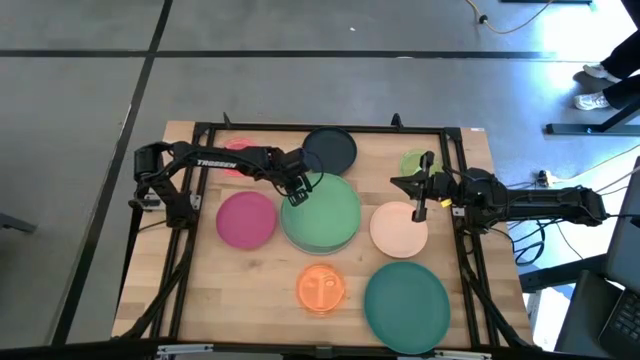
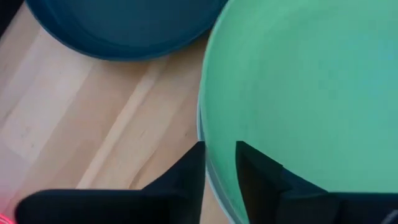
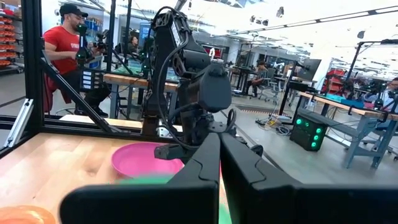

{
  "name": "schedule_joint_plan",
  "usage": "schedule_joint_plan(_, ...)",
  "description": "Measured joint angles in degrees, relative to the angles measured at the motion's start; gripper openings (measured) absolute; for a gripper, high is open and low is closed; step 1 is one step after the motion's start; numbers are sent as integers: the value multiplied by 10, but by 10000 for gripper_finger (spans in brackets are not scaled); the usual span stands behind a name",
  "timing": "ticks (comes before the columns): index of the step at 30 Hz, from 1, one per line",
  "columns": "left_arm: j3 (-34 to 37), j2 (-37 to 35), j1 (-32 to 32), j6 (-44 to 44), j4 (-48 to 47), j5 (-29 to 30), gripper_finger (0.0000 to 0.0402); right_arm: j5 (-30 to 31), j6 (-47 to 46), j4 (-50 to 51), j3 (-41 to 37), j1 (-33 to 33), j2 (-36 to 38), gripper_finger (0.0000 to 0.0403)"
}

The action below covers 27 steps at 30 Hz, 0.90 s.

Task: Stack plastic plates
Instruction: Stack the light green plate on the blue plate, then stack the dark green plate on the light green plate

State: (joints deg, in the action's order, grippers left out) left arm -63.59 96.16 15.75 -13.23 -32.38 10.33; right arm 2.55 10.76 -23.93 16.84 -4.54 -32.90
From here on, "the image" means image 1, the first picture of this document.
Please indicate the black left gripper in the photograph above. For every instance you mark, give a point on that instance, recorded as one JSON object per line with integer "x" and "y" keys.
{"x": 285, "y": 162}

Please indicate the pale peach plastic plate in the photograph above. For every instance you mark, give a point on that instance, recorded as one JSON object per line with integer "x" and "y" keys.
{"x": 399, "y": 231}

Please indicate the dark furniture leg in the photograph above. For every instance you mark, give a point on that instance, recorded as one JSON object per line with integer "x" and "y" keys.
{"x": 15, "y": 222}

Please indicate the black desk foot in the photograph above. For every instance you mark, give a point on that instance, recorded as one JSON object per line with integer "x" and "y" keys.
{"x": 560, "y": 274}
{"x": 590, "y": 128}

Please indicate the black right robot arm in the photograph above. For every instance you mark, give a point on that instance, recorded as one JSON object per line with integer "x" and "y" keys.
{"x": 550, "y": 202}

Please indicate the grey laptop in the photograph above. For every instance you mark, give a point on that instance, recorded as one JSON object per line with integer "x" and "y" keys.
{"x": 625, "y": 250}

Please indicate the green large plastic plate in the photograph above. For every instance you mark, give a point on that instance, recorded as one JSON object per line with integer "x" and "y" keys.
{"x": 325, "y": 215}

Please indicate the red translucent small plate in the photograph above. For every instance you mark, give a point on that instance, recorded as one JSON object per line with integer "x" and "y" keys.
{"x": 237, "y": 145}

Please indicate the yellow tag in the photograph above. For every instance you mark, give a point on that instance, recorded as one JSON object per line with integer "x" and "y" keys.
{"x": 445, "y": 203}

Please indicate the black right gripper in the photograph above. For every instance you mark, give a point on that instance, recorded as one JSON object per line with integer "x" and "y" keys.
{"x": 445, "y": 187}

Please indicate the floor power plug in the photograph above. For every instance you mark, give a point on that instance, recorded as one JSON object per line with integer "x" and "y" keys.
{"x": 545, "y": 177}

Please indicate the dark plastic plate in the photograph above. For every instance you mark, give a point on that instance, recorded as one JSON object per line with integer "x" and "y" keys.
{"x": 332, "y": 150}

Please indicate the magenta plastic plate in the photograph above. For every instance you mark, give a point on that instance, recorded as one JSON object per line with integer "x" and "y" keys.
{"x": 246, "y": 220}

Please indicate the person's shoe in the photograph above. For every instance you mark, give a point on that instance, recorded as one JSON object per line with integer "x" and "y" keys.
{"x": 590, "y": 101}
{"x": 597, "y": 71}

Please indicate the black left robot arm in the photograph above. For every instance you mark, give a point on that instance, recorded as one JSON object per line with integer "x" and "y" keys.
{"x": 215, "y": 161}

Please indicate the black aluminium table frame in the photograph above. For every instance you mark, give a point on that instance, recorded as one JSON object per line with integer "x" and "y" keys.
{"x": 452, "y": 134}

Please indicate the person's leg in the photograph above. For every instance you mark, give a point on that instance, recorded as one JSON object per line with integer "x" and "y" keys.
{"x": 625, "y": 57}
{"x": 625, "y": 92}

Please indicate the light green translucent small plate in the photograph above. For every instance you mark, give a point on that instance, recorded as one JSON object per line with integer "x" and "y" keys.
{"x": 411, "y": 165}

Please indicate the teal large plastic plate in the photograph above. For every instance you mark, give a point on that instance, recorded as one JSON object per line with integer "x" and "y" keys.
{"x": 407, "y": 307}

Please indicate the orange translucent face plate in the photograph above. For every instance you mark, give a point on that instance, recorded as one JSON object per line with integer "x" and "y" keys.
{"x": 320, "y": 290}

